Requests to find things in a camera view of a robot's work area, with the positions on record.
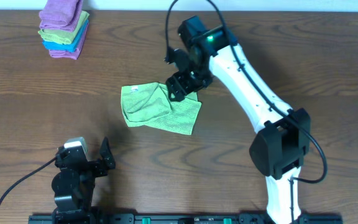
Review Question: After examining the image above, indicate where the light green microfiber cloth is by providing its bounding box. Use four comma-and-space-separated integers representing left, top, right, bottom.
121, 82, 202, 135

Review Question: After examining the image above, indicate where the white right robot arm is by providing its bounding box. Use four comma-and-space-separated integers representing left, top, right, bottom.
166, 16, 310, 223

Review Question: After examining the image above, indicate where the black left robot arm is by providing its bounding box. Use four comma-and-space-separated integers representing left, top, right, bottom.
52, 137, 116, 223

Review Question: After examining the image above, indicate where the folded purple bottom cloth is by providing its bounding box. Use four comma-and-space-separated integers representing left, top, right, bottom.
49, 21, 89, 60

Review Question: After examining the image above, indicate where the folded blue cloth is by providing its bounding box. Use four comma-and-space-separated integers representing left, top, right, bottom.
42, 19, 89, 53

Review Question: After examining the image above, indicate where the folded olive green cloth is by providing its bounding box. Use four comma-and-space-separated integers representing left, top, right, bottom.
38, 11, 89, 45

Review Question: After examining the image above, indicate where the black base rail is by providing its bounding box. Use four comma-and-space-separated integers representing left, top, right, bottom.
28, 213, 343, 224

